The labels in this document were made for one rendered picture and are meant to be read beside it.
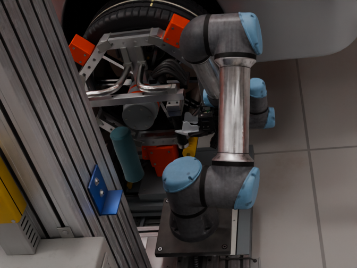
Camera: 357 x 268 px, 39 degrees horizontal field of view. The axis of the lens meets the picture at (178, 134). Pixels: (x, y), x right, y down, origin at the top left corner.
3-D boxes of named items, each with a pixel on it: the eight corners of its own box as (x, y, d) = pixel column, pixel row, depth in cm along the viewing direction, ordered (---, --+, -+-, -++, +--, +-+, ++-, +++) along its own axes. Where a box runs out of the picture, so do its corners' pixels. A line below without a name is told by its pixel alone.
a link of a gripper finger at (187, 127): (172, 120, 185) (197, 116, 184) (175, 133, 188) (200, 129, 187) (172, 125, 182) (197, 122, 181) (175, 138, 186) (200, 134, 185)
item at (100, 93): (134, 69, 200) (127, 46, 193) (124, 98, 185) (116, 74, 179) (93, 73, 204) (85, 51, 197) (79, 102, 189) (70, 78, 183)
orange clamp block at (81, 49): (95, 45, 203) (76, 33, 201) (91, 55, 197) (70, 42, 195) (88, 57, 207) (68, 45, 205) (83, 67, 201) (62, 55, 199)
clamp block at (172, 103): (185, 101, 190) (182, 90, 187) (181, 116, 183) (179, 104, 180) (171, 102, 191) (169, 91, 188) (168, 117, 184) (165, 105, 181)
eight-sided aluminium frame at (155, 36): (220, 132, 222) (200, 21, 189) (219, 142, 217) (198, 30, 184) (104, 140, 235) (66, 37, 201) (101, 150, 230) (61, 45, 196)
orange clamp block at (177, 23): (181, 39, 196) (190, 20, 190) (178, 49, 190) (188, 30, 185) (164, 31, 195) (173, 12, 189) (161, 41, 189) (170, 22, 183)
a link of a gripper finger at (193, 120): (176, 109, 190) (199, 109, 186) (179, 122, 193) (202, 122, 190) (173, 114, 187) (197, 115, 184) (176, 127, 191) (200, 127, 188)
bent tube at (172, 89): (183, 65, 195) (178, 40, 189) (176, 93, 181) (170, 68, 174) (139, 69, 199) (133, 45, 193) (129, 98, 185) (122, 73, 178)
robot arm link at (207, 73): (162, 43, 139) (205, 115, 182) (201, 42, 136) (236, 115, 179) (168, 8, 143) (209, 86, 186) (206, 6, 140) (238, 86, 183)
